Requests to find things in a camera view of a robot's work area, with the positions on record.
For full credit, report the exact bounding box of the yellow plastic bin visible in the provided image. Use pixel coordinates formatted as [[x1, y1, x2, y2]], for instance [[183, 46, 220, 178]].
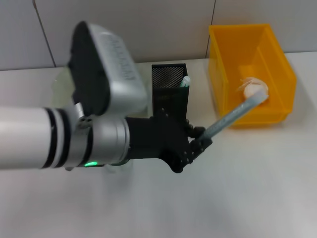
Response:
[[208, 23, 298, 128]]

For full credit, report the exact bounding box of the white paper ball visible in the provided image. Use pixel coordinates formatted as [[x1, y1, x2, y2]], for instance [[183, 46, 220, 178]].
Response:
[[236, 76, 269, 100]]

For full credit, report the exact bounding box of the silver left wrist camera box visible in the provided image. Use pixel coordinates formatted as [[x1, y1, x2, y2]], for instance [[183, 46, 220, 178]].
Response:
[[66, 21, 148, 117]]

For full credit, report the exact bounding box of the black mesh pen holder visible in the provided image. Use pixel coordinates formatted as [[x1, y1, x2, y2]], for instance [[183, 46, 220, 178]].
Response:
[[151, 63, 191, 119]]

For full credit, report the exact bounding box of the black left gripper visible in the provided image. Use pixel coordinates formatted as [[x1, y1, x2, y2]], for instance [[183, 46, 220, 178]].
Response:
[[126, 108, 213, 174]]

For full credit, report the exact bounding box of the grey marker pen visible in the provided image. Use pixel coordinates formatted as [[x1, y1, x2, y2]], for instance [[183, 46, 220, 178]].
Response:
[[204, 90, 269, 139]]

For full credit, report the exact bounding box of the pale green wavy glass plate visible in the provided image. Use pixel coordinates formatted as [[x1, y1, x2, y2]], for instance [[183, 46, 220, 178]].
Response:
[[51, 65, 152, 111]]

